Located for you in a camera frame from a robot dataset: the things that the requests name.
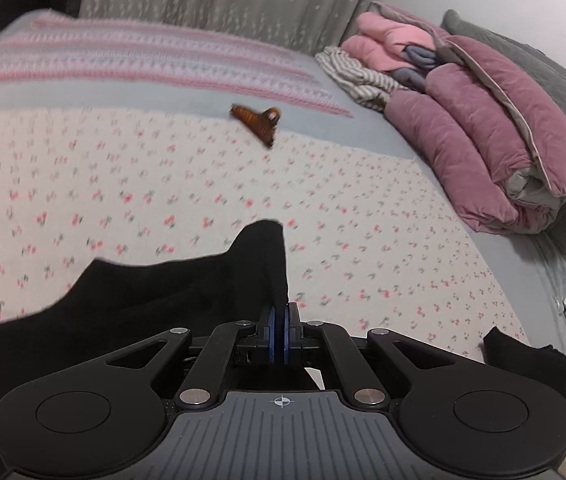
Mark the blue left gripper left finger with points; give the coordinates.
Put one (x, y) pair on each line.
(271, 338)

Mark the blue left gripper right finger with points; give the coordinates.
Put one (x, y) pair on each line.
(291, 331)

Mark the black pants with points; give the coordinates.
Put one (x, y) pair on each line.
(163, 372)

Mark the cherry print bed sheet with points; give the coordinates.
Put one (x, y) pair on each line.
(141, 173)

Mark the brown hair claw clip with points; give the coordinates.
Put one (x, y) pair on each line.
(262, 125)

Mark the striped folded cloth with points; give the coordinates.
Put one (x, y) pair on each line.
(366, 87)

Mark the pink folded quilt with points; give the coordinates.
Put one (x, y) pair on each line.
(471, 125)

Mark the blue grey folded garment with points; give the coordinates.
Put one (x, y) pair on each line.
(420, 61)

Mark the light pink folded garment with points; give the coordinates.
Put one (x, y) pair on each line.
(379, 41)

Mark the pink striped blanket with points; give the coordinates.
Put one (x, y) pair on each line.
(45, 45)

